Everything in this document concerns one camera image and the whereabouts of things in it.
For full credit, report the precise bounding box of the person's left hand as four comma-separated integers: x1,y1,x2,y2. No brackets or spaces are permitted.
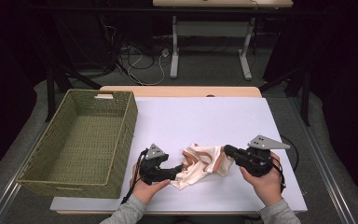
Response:
130,163,172,206

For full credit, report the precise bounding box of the light wooden table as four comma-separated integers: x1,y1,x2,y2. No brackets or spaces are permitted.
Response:
55,86,264,217

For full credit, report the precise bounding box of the cream baby bodysuit brown trim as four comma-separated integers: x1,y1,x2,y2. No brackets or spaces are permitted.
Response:
170,143,235,190

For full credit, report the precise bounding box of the hand-held gripper cable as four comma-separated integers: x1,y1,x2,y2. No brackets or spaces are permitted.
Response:
271,157,287,192
120,148,148,205

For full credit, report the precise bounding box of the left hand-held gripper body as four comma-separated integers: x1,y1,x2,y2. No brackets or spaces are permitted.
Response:
138,143,170,187

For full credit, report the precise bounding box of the right hand-held gripper cable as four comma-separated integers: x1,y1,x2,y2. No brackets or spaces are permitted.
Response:
271,157,287,192

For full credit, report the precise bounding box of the green woven basket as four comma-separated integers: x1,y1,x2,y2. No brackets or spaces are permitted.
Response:
16,89,139,200

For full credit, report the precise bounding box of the thin black floor cable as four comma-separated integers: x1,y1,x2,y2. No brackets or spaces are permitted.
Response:
281,134,300,173

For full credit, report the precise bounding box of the white board sheet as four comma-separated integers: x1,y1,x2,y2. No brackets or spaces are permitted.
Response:
49,96,308,214

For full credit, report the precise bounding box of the white-legged desk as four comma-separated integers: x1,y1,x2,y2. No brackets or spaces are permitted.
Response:
152,0,294,81

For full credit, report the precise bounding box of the white floor cable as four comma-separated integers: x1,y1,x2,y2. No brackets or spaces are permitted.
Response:
127,46,167,87

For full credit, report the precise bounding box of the left hand-held gripper cable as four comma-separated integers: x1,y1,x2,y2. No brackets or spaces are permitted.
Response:
120,148,148,205

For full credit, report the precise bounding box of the black metal stand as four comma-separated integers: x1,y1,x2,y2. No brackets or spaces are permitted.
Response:
259,66,311,127
45,62,102,122

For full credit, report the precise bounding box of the metal floor rail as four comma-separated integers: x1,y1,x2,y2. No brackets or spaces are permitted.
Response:
0,124,49,224
287,97,357,224

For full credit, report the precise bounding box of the person's right hand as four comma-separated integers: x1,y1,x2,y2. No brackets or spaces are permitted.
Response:
239,152,284,208

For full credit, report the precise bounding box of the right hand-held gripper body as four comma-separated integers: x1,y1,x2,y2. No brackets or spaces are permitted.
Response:
233,133,291,178

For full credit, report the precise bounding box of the bundle of black floor cables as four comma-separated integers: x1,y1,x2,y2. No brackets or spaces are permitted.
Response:
99,18,157,78

